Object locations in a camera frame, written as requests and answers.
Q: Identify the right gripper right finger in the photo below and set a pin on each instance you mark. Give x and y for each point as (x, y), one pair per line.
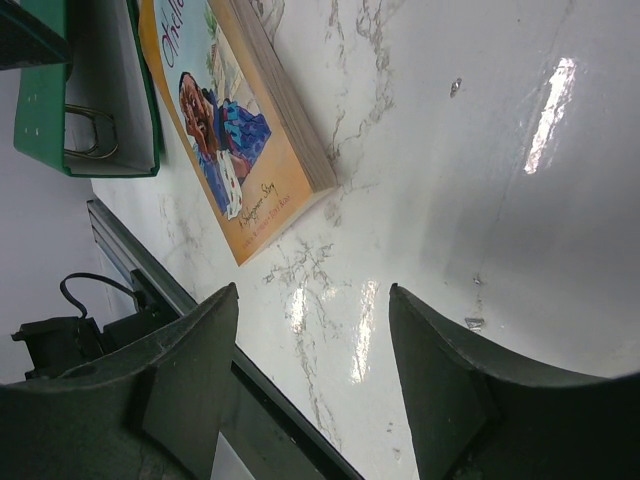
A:
(477, 410)

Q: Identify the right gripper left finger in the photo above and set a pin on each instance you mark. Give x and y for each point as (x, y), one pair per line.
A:
(85, 424)

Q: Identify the green lever arch file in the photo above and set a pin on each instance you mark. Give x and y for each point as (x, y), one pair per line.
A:
(86, 106)

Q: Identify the tan illustrated book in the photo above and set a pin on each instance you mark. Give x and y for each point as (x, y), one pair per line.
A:
(254, 150)

